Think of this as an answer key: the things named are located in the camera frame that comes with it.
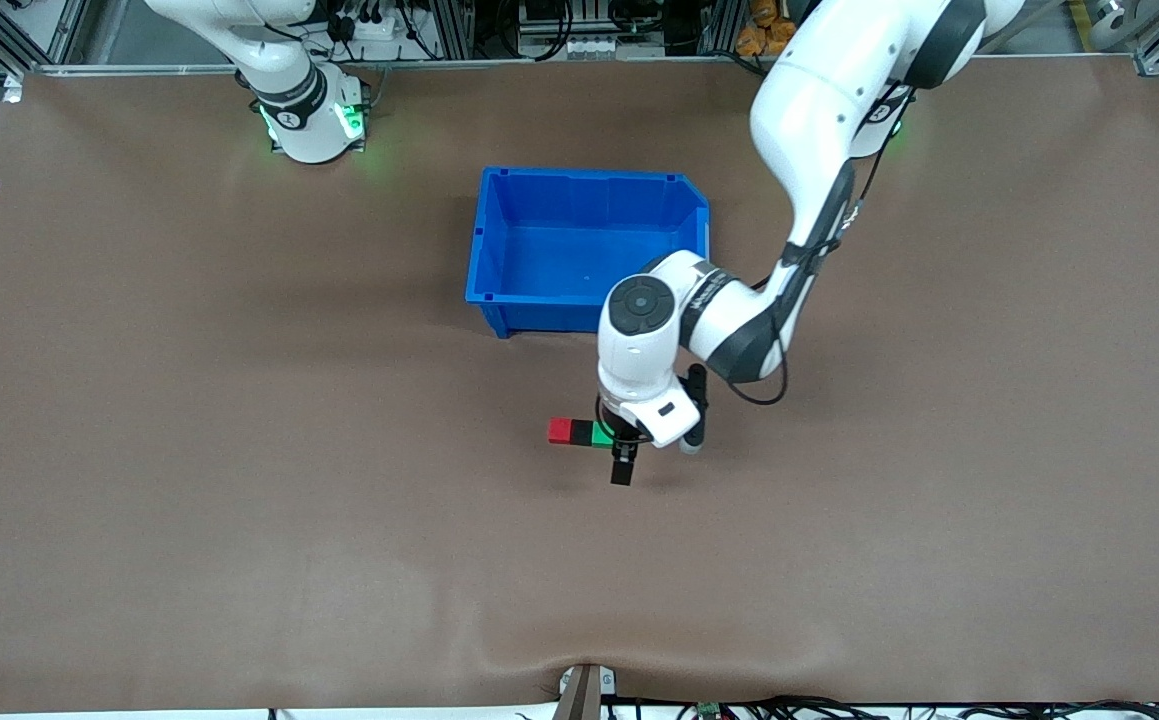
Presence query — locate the metal table clamp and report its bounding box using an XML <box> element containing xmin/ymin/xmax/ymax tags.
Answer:
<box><xmin>559</xmin><ymin>663</ymin><xmax>617</xmax><ymax>720</ymax></box>

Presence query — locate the white power strip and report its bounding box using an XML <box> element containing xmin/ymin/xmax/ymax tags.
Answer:
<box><xmin>339</xmin><ymin>12</ymin><xmax>412</xmax><ymax>48</ymax></box>

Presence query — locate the brown table mat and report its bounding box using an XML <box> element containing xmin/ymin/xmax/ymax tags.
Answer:
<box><xmin>0</xmin><ymin>55</ymin><xmax>1159</xmax><ymax>716</ymax></box>

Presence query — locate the grey round device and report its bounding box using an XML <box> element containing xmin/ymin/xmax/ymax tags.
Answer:
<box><xmin>1084</xmin><ymin>0</ymin><xmax>1142</xmax><ymax>51</ymax></box>

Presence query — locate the blue plastic storage bin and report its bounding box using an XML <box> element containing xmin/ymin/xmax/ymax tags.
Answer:
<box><xmin>465</xmin><ymin>167</ymin><xmax>713</xmax><ymax>341</ymax></box>

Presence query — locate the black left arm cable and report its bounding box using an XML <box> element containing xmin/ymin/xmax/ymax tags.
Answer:
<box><xmin>725</xmin><ymin>90</ymin><xmax>915</xmax><ymax>407</ymax></box>

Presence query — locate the orange packaged goods pile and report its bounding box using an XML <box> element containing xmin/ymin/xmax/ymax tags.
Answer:
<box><xmin>736</xmin><ymin>0</ymin><xmax>810</xmax><ymax>57</ymax></box>

